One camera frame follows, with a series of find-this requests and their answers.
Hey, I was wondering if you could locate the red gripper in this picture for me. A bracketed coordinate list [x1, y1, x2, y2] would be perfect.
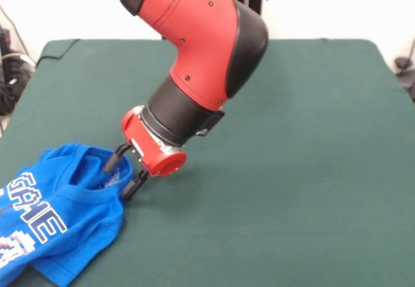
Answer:
[103, 105, 188, 200]

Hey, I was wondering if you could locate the blue printed t-shirt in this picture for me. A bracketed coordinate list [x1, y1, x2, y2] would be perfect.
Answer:
[0, 142, 136, 287]

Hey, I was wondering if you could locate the dark green table cloth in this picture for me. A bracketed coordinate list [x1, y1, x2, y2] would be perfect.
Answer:
[0, 38, 415, 287]

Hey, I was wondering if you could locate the black floor stand base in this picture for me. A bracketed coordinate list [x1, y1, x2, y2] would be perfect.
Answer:
[0, 24, 36, 117]
[394, 56, 415, 103]

